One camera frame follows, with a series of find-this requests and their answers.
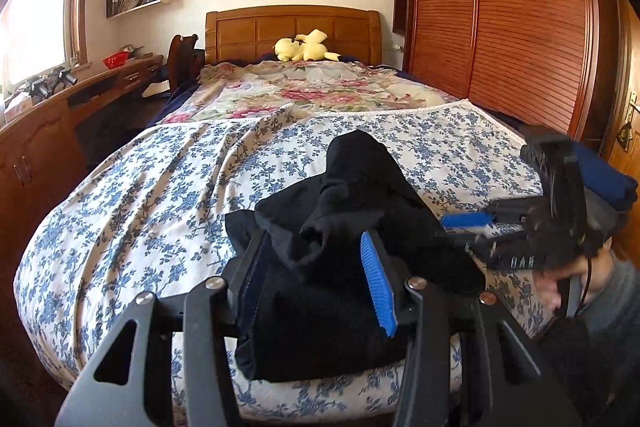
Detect black double-breasted coat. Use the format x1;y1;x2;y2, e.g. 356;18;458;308
224;130;486;383

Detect blue floral bed sheet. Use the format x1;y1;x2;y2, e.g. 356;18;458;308
13;98;557;425

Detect folded navy blue clothes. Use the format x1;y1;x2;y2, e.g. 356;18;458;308
519;141;640;238

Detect wooden desk cabinet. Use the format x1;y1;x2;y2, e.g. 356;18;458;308
1;54;163;280

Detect wooden louvered wardrobe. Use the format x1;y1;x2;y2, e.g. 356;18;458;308
393;0;620;150

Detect pink floral quilt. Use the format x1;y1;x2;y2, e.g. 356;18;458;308
157;61;456;124

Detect dark wooden chair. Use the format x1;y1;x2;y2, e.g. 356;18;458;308
167;34;198;93

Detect grey sleeve forearm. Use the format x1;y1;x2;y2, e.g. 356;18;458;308
579;260;639;381

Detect wooden door with handle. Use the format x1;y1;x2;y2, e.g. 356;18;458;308
610;14;640;267

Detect yellow plush toy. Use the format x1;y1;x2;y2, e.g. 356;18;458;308
273;29;341;62

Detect wooden headboard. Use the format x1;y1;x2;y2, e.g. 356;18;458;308
205;4;382;65

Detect person's right hand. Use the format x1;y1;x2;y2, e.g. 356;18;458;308
531;248;618;316

